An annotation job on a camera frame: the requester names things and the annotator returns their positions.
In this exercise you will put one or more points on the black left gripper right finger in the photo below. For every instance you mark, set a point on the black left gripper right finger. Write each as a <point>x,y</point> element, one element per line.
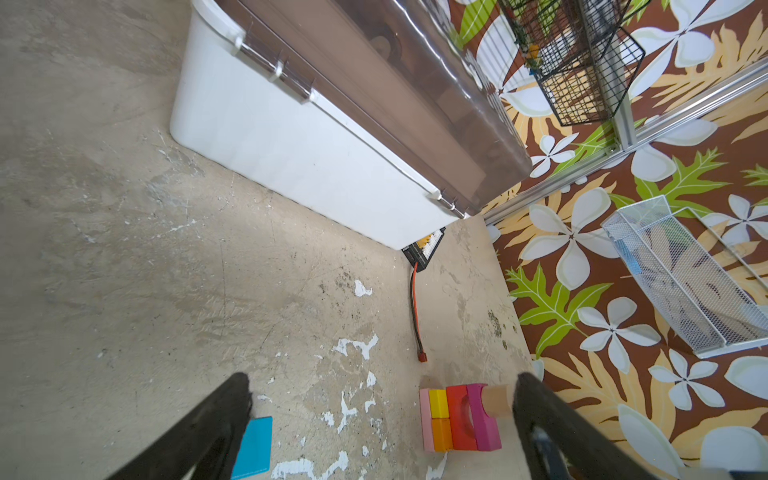
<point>554,436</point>

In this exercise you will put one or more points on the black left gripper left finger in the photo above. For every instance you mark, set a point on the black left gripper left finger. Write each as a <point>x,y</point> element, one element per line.
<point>204,444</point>

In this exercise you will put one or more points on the magenta rectangular block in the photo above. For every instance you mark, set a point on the magenta rectangular block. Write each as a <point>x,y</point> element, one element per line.
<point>485,427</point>

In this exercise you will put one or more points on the natural wood cylinder block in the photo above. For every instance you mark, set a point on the natural wood cylinder block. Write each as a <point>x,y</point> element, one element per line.
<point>498,400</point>

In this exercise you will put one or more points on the orange block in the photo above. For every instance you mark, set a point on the orange block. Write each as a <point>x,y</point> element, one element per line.
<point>442,435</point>

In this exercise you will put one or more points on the yellow block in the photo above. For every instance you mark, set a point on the yellow block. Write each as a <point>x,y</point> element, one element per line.
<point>438,404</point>

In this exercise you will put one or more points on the light pink block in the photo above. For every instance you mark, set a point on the light pink block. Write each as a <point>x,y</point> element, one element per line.
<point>426,420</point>

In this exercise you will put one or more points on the red arch block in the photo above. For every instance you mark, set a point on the red arch block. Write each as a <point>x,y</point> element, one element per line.
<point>462,429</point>

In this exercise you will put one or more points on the teal small block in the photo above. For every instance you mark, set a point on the teal small block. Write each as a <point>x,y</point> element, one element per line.
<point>254,456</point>

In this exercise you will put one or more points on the black battery pack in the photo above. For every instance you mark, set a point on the black battery pack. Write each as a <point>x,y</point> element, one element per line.
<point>420,253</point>

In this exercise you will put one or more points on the white box with brown lid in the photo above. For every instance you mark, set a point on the white box with brown lid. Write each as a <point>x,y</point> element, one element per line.
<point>370,113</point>

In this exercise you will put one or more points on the white wire basket right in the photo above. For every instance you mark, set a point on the white wire basket right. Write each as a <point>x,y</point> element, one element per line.
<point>703,288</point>

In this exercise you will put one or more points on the black wire basket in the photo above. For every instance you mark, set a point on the black wire basket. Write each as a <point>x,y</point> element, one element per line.
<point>579,52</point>

